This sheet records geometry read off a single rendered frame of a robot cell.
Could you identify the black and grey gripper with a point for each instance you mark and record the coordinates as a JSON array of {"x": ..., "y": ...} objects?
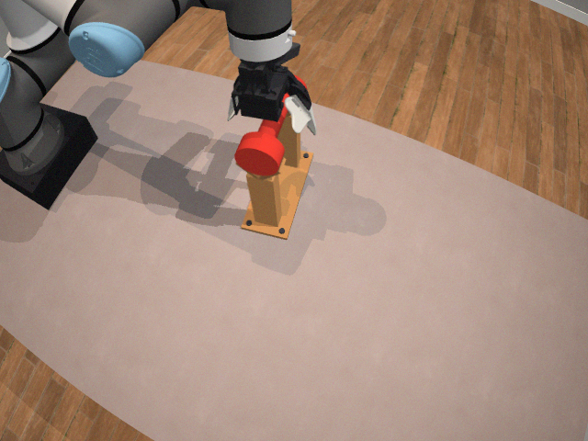
[{"x": 263, "y": 101}]

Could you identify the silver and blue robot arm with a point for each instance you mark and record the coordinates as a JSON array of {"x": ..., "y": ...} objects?
[{"x": 107, "y": 37}]

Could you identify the orange wooden cradle stand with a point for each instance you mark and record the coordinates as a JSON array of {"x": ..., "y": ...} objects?
[{"x": 275, "y": 197}]

